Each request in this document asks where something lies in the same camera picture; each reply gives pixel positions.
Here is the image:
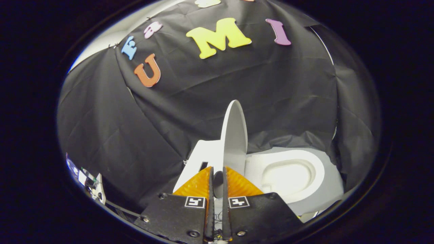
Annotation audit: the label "black backdrop cloth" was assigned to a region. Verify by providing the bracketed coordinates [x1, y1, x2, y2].
[57, 0, 382, 217]

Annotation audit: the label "small cluttered equipment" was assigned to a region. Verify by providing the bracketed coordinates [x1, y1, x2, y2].
[66, 153, 106, 205]

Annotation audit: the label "white toilet lid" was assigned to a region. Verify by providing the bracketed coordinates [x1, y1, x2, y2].
[220, 100, 248, 177]

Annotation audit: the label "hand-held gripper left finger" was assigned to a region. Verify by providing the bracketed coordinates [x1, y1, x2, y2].
[134, 166, 215, 243]

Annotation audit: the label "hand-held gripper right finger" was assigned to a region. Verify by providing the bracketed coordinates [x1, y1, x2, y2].
[222, 166, 304, 242]

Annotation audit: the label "thin black cables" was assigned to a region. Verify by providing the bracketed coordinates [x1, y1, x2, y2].
[214, 208, 223, 242]

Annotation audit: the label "black round lid tab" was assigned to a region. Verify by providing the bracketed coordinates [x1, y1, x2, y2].
[213, 170, 224, 199]

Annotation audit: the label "white toilet with tank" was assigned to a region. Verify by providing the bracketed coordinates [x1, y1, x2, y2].
[173, 140, 344, 222]

